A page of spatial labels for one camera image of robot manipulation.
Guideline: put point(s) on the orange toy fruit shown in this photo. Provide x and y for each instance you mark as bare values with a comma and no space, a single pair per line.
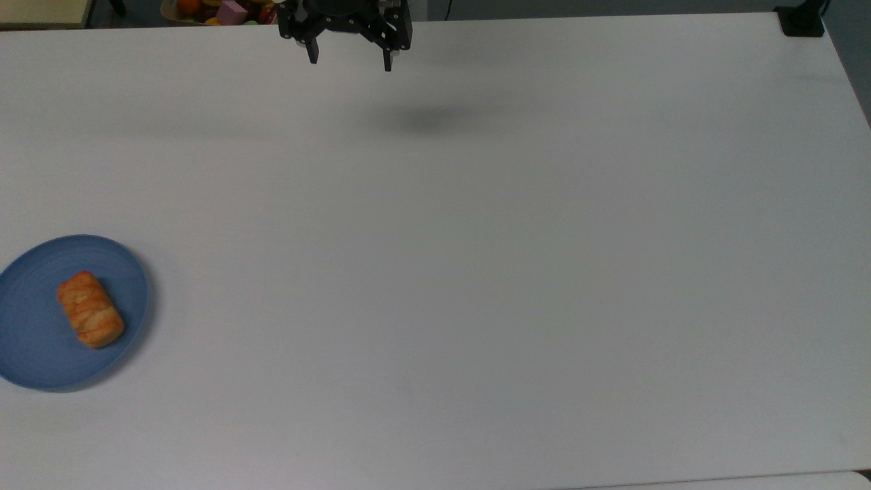
189,6

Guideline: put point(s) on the cardboard box of toys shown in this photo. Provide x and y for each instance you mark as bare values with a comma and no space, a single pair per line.
177,17

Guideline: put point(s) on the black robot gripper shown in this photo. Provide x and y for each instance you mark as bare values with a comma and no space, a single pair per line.
343,15

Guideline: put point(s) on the pink toy block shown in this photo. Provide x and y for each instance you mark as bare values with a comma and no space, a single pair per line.
233,12

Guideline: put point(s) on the orange glazed bread loaf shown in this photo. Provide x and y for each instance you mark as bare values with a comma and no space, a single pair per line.
90,309

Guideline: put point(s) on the black table clamp mount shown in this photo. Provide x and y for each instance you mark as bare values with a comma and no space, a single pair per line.
801,20

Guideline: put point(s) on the blue round plate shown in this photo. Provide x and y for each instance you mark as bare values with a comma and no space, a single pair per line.
41,340

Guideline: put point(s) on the red toy fruit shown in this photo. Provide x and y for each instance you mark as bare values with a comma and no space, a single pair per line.
267,13

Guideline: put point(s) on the light wooden furniture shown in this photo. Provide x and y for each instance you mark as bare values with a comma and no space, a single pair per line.
41,12

